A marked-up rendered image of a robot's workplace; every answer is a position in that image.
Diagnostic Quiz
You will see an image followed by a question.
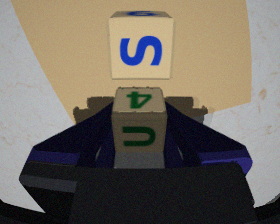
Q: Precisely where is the tan mat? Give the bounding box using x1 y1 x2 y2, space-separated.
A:
11 0 252 125

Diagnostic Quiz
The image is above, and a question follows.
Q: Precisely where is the beige letter block with blue s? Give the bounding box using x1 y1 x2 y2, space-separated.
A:
106 11 176 80

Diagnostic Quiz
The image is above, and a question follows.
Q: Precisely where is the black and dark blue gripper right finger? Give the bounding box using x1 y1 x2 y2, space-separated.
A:
163 101 253 176

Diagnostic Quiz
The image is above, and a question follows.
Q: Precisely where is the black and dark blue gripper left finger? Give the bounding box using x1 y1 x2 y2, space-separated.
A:
25 102 116 168

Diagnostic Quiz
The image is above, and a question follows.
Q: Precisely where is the tan block with green letters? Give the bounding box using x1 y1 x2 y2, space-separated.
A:
111 88 168 153

